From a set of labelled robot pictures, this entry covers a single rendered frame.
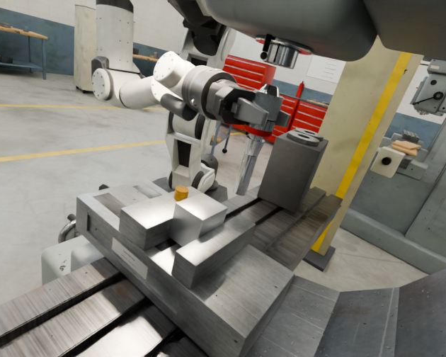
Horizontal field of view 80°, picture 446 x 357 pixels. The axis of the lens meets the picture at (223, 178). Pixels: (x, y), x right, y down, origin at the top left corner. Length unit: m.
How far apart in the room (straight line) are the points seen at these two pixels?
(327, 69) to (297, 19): 9.48
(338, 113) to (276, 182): 1.46
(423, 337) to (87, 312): 0.44
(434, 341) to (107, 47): 0.85
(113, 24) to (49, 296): 0.62
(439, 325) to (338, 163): 1.77
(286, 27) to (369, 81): 1.82
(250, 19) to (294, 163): 0.45
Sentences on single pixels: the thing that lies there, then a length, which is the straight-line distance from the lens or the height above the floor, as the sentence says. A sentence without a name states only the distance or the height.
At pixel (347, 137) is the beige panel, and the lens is 2.15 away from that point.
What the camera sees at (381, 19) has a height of 1.34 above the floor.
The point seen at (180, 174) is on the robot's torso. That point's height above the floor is 0.75.
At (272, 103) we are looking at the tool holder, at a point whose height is 1.23.
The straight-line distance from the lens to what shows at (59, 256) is 0.80.
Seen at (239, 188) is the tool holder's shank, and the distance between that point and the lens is 0.46.
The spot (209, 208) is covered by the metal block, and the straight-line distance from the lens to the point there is 0.38.
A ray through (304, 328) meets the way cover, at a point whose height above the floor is 0.88.
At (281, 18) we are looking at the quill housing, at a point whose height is 1.32.
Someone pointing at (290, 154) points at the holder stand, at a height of 1.09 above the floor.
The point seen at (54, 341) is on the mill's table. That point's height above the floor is 0.94.
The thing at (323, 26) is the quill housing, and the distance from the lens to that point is 0.32.
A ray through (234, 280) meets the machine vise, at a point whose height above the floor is 1.01.
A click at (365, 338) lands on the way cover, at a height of 0.94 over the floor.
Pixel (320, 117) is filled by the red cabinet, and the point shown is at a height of 0.83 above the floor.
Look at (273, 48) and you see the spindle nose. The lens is 0.41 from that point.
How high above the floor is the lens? 1.26
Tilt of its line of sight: 23 degrees down
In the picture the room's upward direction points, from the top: 15 degrees clockwise
